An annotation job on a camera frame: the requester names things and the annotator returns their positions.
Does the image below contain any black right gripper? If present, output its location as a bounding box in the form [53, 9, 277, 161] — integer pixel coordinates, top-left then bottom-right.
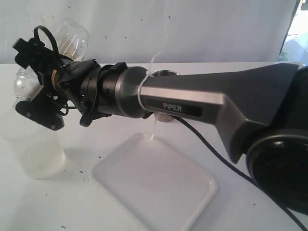
[13, 25, 101, 130]

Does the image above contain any clear shaker lid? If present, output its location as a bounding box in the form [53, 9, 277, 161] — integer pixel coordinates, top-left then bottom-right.
[13, 66, 42, 104]

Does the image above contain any clear shaker cup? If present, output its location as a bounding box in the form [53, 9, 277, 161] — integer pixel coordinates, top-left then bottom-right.
[55, 19, 89, 61]

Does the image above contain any translucent plastic container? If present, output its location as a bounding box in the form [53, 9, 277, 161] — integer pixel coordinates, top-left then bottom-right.
[0, 105, 67, 180]

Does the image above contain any stainless steel cup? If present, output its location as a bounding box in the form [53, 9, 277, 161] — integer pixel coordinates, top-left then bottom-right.
[153, 69, 180, 123]

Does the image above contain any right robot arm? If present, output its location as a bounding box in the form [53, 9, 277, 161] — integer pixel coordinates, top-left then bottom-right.
[13, 26, 308, 214]

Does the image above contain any white zip tie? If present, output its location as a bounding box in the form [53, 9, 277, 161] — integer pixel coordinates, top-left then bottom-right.
[137, 49, 164, 141]

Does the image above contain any white plastic tray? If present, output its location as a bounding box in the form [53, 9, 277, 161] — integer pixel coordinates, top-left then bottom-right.
[92, 133, 218, 231]

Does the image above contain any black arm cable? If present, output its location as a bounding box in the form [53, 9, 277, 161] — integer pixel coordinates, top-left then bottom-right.
[178, 117, 308, 231]

